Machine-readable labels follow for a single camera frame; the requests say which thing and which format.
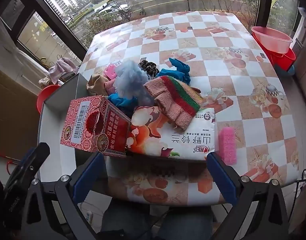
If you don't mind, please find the red hook stick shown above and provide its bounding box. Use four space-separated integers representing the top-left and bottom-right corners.
0 152 21 176

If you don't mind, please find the brown cardboard sheet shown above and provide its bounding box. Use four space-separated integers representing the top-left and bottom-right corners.
0 70 43 160

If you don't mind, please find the red plastic chair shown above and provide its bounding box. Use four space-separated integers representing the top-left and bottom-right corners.
37 85 61 114

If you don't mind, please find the pink sponge block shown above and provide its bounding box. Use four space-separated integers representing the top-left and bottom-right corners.
219 127 237 166

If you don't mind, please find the grey storage box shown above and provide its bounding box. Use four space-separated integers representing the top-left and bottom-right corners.
38 73 111 183

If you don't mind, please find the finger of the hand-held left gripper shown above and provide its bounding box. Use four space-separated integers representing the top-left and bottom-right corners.
4 142 51 193

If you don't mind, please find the tan sock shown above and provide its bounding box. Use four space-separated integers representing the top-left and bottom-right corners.
86 74 111 97

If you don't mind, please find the blue sock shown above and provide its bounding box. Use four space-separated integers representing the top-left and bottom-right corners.
155 58 191 85

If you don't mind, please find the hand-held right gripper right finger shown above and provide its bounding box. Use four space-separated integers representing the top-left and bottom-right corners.
205 152 290 240

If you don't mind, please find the red plastic bucket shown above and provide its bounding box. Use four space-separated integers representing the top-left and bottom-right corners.
264 47 297 72

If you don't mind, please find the lilac towel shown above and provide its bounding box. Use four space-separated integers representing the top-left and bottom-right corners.
48 57 80 85

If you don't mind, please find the white floral tissue packet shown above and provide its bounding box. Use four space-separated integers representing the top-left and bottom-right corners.
125 106 216 161

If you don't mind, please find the light blue mesh pouf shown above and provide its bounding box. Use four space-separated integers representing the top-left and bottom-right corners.
114 60 156 107

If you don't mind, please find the blue plastic basin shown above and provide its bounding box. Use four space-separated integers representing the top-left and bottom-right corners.
278 65 295 77

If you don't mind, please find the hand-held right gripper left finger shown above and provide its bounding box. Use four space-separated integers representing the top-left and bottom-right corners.
22 151 108 240

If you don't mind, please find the leopard print scrunchie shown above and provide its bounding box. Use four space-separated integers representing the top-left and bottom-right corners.
138 60 160 77

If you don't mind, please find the pink soft cloth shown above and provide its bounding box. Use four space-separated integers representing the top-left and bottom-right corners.
105 64 117 80

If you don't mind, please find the red patterned carton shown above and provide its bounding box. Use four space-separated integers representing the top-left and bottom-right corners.
60 95 131 158

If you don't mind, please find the pink striped knitted hat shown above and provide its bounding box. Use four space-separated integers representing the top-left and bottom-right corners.
144 75 204 134

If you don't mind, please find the checkered tablecloth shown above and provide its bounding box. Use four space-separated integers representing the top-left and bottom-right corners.
75 11 301 204

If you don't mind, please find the pink plastic basin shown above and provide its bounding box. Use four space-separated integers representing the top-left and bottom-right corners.
251 26 293 54

